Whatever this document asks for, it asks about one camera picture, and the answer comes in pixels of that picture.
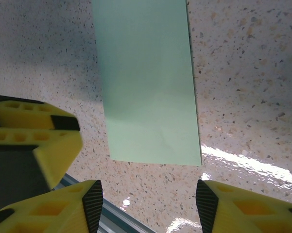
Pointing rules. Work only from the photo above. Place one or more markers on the long aluminium mounting rail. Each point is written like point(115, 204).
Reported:
point(121, 218)

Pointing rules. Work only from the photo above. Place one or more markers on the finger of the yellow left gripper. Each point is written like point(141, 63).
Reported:
point(58, 155)
point(26, 114)

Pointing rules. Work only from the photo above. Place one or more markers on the light green paper sheet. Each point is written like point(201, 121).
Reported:
point(148, 85)

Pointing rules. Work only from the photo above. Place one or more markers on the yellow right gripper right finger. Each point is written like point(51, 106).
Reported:
point(245, 213)

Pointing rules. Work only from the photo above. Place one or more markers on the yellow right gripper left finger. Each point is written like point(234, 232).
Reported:
point(51, 213)

